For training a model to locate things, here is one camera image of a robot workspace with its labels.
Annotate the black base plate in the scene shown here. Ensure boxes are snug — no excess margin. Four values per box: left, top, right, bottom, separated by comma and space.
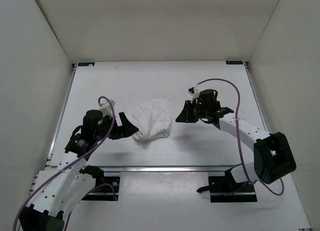
208, 176, 258, 203
82, 172, 121, 202

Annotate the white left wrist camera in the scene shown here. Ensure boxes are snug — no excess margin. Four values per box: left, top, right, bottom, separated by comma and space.
98, 99, 116, 117

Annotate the white pleated skirt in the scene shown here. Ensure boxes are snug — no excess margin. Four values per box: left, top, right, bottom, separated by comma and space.
128, 99, 172, 141

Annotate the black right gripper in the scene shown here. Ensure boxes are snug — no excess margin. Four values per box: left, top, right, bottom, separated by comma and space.
175, 101, 209, 124

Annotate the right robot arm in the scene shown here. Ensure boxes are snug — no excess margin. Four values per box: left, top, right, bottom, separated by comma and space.
175, 88, 297, 191

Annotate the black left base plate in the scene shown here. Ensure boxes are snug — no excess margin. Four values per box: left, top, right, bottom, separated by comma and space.
82, 172, 121, 202

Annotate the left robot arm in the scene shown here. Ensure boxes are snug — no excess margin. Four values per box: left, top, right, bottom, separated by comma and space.
17, 109, 139, 231

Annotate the aluminium front table rail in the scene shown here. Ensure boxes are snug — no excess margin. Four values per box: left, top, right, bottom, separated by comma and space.
98, 165, 233, 173

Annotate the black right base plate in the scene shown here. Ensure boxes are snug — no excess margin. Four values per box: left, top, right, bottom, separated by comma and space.
208, 176, 258, 203

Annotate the corner marker tag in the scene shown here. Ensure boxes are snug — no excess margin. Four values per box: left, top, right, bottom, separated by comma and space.
225, 60, 243, 65
77, 62, 95, 67

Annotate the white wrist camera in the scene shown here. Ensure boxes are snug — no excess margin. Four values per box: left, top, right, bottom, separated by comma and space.
188, 84, 200, 102
98, 99, 116, 117

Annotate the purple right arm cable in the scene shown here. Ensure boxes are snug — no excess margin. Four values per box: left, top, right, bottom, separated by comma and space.
194, 78, 285, 196

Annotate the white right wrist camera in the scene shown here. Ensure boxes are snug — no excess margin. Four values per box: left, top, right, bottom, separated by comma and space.
188, 84, 200, 102

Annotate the right corner marker tag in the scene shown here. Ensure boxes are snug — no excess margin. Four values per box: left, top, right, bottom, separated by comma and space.
225, 60, 243, 65

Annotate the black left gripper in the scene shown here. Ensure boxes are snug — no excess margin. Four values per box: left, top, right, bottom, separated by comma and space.
97, 109, 140, 138

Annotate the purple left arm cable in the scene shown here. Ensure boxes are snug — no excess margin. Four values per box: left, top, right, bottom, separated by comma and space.
12, 95, 117, 231

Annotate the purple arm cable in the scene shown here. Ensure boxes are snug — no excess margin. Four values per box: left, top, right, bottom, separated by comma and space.
194, 78, 285, 196
12, 95, 117, 231

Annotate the left corner marker tag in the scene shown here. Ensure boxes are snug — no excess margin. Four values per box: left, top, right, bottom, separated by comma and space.
77, 62, 95, 67

